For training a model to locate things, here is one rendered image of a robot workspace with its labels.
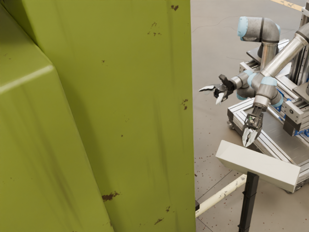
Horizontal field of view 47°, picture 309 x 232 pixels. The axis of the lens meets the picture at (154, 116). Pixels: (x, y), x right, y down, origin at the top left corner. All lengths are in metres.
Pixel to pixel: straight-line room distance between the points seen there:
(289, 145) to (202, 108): 0.95
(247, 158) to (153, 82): 0.64
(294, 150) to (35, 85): 2.40
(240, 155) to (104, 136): 0.68
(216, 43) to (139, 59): 3.35
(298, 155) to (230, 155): 1.38
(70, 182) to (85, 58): 0.34
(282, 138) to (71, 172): 2.24
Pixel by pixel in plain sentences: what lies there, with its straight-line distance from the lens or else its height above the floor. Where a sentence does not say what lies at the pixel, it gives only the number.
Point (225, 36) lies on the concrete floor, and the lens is 4.47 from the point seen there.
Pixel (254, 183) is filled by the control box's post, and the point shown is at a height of 1.02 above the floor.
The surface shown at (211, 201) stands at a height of 0.64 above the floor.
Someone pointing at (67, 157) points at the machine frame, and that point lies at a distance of 0.94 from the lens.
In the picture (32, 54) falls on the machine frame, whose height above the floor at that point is 1.98.
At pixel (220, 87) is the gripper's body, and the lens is 2.15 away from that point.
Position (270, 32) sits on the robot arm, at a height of 1.24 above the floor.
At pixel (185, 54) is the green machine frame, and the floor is 1.76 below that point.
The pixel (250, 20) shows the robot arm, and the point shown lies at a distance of 2.22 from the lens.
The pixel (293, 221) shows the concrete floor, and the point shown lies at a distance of 2.83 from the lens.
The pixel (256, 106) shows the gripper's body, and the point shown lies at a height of 1.18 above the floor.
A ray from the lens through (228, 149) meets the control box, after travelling 1.59.
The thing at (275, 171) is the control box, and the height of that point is 1.18.
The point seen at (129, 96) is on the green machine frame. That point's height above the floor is 1.71.
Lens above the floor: 2.40
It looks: 44 degrees down
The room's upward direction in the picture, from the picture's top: 7 degrees counter-clockwise
